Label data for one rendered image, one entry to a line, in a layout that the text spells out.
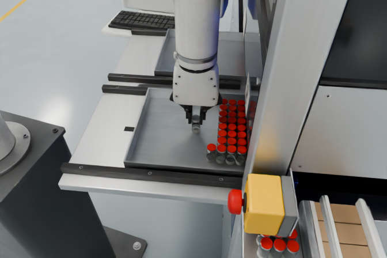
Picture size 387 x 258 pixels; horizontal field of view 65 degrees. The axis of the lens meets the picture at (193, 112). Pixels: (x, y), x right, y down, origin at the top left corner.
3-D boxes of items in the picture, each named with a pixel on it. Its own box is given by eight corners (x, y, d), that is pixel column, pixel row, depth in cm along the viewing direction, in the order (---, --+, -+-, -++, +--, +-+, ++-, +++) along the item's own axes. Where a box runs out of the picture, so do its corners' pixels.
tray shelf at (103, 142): (260, 40, 115) (261, 35, 113) (278, 209, 64) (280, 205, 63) (135, 33, 118) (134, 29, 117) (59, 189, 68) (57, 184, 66)
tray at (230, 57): (261, 42, 110) (263, 33, 107) (266, 87, 91) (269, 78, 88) (168, 37, 112) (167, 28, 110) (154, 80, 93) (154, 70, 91)
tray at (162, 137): (269, 105, 85) (270, 95, 83) (277, 184, 66) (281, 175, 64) (149, 97, 88) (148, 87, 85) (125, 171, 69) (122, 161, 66)
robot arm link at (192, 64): (170, 58, 59) (171, 71, 61) (216, 61, 58) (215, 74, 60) (177, 36, 65) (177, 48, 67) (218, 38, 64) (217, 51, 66)
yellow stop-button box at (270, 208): (283, 198, 55) (292, 175, 50) (288, 238, 50) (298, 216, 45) (241, 194, 56) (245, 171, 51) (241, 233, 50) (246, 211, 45)
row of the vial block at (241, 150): (243, 112, 83) (245, 99, 79) (245, 166, 70) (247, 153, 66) (235, 112, 83) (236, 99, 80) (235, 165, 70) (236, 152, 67)
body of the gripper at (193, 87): (169, 65, 60) (171, 107, 68) (220, 69, 60) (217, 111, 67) (174, 46, 66) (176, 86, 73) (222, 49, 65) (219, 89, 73)
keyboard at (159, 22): (204, 23, 136) (204, 18, 134) (197, 38, 126) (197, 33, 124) (121, 13, 143) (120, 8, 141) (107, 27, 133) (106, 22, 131)
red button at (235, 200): (249, 198, 53) (251, 186, 50) (249, 220, 50) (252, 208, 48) (227, 196, 53) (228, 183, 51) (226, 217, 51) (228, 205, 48)
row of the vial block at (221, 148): (227, 111, 83) (228, 98, 80) (224, 164, 70) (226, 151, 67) (219, 110, 83) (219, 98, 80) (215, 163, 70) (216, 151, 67)
